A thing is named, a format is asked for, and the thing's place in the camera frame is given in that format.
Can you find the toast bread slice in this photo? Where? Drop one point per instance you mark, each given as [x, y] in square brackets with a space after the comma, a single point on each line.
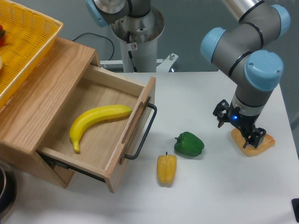
[249, 151]

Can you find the wooden top drawer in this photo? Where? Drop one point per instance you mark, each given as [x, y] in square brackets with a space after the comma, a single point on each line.
[106, 147]

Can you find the dark metal pot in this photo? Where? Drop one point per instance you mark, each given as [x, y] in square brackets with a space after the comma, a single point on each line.
[8, 190]

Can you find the green bell pepper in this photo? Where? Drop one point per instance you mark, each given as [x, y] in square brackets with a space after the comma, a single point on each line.
[189, 144]

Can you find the yellow bell pepper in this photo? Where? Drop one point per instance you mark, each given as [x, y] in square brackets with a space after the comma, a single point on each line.
[166, 168]

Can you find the yellow plastic basket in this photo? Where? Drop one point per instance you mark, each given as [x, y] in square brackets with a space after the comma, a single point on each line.
[29, 36]

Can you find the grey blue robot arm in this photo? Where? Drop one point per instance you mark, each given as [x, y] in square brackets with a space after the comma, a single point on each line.
[240, 54]

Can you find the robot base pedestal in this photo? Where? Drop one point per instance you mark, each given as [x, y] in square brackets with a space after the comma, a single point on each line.
[138, 39]

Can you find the yellow banana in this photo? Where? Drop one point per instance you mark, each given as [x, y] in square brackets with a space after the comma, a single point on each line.
[93, 116]

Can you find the wooden drawer cabinet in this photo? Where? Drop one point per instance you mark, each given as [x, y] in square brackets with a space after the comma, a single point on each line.
[30, 112]

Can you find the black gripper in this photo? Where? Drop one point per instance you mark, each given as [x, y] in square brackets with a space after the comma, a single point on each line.
[244, 123]

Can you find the black corner object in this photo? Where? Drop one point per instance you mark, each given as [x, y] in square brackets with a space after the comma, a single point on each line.
[295, 205]

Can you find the black drawer handle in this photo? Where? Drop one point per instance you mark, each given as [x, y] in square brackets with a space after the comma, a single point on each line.
[133, 157]

